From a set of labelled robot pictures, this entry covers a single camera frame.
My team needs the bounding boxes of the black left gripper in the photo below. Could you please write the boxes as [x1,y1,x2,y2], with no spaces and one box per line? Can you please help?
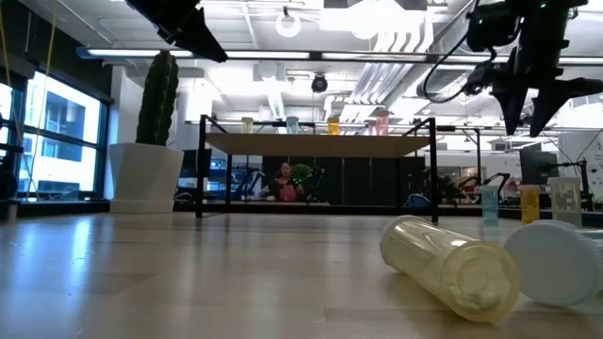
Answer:
[124,0,230,64]

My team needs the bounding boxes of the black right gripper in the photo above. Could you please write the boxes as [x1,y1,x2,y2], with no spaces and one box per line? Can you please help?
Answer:
[489,0,603,138]

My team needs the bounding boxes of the black track spotlight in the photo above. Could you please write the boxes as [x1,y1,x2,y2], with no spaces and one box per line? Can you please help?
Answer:
[464,65,496,98]

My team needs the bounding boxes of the long linear ceiling light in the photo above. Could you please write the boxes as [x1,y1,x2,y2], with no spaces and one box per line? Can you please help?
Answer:
[74,45,603,66]

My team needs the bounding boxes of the black computer monitor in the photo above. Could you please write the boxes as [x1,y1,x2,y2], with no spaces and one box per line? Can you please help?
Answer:
[519,150,560,187]

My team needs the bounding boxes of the green cactus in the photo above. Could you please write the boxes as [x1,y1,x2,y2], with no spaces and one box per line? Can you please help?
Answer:
[135,49,180,147]

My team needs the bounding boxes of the white hexagonal plant pot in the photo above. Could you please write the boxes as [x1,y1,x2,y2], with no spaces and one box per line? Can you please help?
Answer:
[107,142,186,216]

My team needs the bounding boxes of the light wooden table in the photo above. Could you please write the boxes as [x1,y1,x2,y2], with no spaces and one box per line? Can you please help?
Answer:
[195,114,440,225]

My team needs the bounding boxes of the blue round object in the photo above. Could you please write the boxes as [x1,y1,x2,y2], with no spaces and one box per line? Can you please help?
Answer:
[405,193,431,209]

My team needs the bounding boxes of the green leafy plant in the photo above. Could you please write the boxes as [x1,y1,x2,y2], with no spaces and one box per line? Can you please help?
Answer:
[290,163,315,189]

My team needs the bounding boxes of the person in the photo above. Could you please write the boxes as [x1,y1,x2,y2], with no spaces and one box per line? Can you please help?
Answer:
[263,161,305,203]

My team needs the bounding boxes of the black partition panels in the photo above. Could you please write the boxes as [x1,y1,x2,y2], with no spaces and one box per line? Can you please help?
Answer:
[261,156,428,207]

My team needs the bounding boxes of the white ring ceiling fixture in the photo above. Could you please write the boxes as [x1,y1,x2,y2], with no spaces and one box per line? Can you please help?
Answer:
[275,12,302,39]

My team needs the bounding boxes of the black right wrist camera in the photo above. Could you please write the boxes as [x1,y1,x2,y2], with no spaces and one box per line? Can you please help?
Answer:
[465,7,513,54]

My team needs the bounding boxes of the silver ventilation duct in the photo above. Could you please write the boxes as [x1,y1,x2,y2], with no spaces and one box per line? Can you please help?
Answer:
[383,8,477,109]

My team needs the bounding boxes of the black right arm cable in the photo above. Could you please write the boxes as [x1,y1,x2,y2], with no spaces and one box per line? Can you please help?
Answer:
[422,27,496,104]

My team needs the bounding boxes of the black round ceiling camera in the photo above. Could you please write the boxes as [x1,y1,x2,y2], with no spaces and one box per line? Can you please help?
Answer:
[310,73,330,94]

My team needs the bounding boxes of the black aluminium extrusion frame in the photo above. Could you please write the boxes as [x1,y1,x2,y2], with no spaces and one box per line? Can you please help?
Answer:
[0,200,603,228]

